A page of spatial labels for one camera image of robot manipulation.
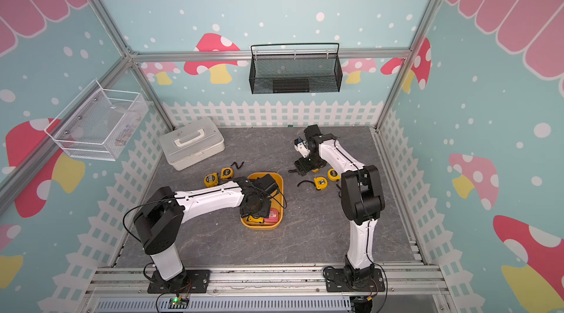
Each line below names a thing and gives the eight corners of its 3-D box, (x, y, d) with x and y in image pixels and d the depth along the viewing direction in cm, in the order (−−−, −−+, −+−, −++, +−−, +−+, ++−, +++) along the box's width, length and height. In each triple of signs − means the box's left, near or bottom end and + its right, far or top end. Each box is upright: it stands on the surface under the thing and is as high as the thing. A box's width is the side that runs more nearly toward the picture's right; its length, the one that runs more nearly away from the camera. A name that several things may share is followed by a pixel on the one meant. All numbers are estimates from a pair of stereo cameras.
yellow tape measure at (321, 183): (314, 189, 99) (315, 187, 97) (313, 179, 103) (314, 176, 101) (327, 189, 99) (328, 187, 97) (326, 179, 103) (327, 176, 101)
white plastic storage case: (179, 175, 104) (166, 159, 93) (169, 152, 113) (157, 135, 102) (228, 152, 113) (221, 135, 102) (215, 132, 121) (208, 114, 111)
